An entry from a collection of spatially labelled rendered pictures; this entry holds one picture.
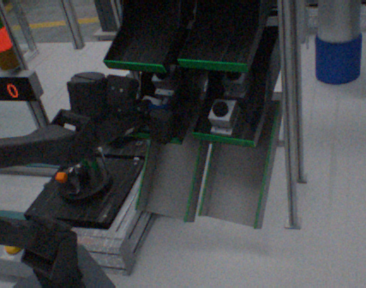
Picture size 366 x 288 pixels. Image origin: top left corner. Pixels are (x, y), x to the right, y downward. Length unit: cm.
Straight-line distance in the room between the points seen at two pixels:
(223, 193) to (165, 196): 13
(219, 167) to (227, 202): 8
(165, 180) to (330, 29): 84
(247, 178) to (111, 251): 35
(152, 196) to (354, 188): 54
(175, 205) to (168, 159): 11
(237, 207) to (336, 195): 34
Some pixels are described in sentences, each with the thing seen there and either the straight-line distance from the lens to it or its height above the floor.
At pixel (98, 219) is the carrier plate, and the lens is 116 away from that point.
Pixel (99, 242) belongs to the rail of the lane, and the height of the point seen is 96.
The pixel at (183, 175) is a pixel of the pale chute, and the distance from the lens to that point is 107.
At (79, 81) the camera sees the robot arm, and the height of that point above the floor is 140.
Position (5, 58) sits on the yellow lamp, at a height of 129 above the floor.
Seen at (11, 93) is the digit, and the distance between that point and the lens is 133.
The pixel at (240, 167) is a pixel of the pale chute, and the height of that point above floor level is 107.
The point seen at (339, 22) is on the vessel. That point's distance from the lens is 166.
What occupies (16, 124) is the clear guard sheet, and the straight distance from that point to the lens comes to 148.
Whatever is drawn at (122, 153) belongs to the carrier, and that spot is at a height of 97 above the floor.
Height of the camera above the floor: 173
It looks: 35 degrees down
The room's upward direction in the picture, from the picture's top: 11 degrees counter-clockwise
